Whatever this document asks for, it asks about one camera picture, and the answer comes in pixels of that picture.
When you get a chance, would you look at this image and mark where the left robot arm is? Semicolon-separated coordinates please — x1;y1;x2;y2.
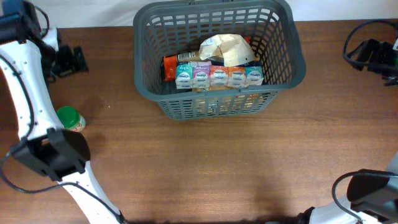
1;0;126;223

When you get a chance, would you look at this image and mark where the orange pasta packet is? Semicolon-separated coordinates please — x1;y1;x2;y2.
163;37;259;82

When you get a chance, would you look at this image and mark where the yellow coffee bag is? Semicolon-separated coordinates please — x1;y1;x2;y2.
183;93;277;117

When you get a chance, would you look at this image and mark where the green-lid jar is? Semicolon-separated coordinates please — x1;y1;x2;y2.
57;106;86;132

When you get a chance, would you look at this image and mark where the blue tea box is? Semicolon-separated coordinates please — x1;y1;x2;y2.
174;61;264;89

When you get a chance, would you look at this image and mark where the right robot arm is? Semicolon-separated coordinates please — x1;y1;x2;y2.
293;39;397;224

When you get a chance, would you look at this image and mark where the beige paper bag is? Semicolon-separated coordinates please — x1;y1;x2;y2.
199;34;256;67

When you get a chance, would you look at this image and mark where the grey plastic basket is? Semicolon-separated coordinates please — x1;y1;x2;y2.
133;0;306;120

